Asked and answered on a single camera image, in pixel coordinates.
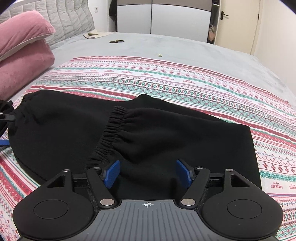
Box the black pants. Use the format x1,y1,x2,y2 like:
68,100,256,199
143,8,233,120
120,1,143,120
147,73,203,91
8,90,261,200

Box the lower pink pillow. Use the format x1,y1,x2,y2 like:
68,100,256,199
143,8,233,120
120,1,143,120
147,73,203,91
1,39,55,100

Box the pink pillow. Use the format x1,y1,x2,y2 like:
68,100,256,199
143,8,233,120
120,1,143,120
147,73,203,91
1,11,55,61
1,39,55,100

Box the upper pink pillow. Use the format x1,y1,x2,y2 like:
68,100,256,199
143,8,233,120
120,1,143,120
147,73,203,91
1,11,55,61

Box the red green patterned blanket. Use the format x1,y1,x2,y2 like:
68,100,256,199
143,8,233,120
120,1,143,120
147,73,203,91
0,55,296,241

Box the grey quilted headboard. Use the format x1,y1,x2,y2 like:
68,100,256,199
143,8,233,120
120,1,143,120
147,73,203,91
1,0,95,49

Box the beige cloth on bed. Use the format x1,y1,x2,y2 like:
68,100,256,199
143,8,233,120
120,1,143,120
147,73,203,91
83,30,116,39

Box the grey bed sheet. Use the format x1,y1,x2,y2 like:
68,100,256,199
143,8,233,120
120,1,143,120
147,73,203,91
6,33,295,114

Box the small dark object on bed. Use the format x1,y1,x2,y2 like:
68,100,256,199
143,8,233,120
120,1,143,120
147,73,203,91
109,39,125,44

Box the dark hanging clothes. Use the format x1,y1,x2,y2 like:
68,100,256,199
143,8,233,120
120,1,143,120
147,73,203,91
109,0,117,22

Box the white grey wardrobe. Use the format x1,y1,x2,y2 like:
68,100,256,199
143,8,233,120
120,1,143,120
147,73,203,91
117,0,212,42

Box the cream door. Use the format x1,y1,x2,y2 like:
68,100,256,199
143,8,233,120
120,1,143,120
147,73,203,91
215,0,260,54

